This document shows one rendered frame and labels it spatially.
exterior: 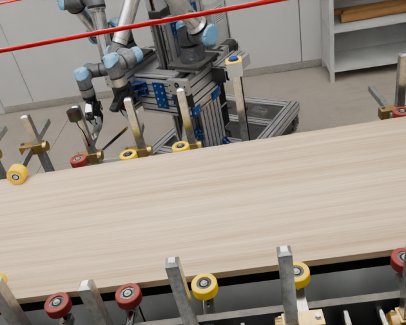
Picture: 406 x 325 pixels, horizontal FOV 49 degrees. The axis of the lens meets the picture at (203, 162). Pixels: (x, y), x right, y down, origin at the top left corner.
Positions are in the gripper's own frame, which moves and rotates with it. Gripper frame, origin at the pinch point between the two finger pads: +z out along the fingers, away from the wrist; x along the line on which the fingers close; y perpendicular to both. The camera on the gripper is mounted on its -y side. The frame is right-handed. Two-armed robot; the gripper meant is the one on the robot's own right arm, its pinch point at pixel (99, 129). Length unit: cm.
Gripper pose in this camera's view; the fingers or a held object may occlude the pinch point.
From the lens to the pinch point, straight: 258.4
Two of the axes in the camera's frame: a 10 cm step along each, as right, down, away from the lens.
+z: 1.7, 8.2, 5.5
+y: -0.1, -5.6, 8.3
